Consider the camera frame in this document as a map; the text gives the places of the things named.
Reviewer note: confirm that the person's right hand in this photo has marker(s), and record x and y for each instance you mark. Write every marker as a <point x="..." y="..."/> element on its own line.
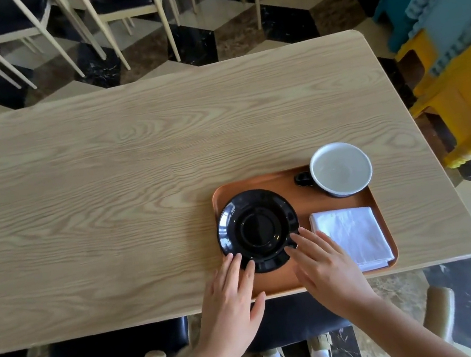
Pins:
<point x="335" y="281"/>

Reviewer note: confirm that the person's left hand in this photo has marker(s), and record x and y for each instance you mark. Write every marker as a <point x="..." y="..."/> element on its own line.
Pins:
<point x="230" y="313"/>

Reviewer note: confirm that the white napkin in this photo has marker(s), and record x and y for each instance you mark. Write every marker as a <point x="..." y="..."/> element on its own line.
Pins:
<point x="354" y="232"/>

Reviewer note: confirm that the orange wooden tray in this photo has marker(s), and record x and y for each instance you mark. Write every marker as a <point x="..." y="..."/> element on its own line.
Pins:
<point x="308" y="202"/>

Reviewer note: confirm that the black glossy saucer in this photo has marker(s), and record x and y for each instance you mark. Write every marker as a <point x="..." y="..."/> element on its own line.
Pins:
<point x="257" y="226"/>

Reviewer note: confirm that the person's right forearm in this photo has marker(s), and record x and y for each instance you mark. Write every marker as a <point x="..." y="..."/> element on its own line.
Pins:
<point x="400" y="338"/>

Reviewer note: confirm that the person's right shoe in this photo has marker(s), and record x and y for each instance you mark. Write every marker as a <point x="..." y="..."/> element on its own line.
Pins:
<point x="321" y="349"/>

